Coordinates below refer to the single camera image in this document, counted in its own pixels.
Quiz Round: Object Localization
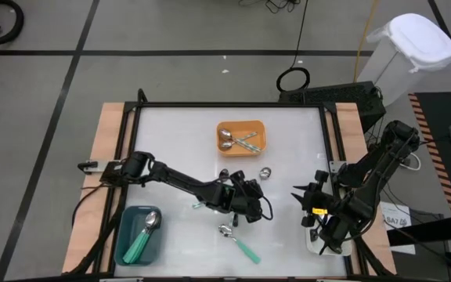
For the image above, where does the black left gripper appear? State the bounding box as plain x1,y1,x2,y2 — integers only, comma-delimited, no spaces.
229,170,266,224

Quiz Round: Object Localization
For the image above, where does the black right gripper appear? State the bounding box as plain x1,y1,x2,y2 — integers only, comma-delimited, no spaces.
290,170,344,228

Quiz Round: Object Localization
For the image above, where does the white plastic bin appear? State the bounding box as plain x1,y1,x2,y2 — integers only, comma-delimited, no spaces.
305,225,354,258

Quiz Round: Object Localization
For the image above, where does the orange plastic bin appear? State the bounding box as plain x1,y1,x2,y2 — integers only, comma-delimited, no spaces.
216,119,268,157

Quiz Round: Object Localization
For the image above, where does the white paper label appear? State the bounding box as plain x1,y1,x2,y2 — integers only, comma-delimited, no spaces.
380,201,417,255

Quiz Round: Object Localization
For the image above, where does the teal plastic bin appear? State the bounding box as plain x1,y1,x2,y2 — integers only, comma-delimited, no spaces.
114,205,164,267

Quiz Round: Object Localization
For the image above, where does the black metal beam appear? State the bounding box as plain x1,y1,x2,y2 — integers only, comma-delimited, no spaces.
385,225,451,248

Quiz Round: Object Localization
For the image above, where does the black hazard striped mat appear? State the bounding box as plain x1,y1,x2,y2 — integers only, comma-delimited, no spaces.
407,92,451,216

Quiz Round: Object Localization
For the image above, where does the white lidded trash can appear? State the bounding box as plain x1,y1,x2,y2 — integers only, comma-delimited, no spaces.
356,13,451,107

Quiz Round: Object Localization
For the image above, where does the black table frame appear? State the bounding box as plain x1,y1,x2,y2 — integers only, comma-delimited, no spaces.
92,88,399,282

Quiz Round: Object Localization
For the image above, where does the white power cable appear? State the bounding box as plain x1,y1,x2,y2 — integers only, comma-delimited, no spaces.
403,152,423,172

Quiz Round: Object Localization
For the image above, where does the black coiled cable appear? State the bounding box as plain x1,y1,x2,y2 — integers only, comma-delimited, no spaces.
275,0,312,93

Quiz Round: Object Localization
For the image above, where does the yellow hanging cable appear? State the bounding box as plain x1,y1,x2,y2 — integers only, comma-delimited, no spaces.
352,0,380,83

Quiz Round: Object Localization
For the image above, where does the black floor cable bundle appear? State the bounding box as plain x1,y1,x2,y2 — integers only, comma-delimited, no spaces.
237,0,303,15

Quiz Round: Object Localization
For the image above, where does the black vacuum hose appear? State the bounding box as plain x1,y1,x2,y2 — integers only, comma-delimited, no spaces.
0,0,26,45

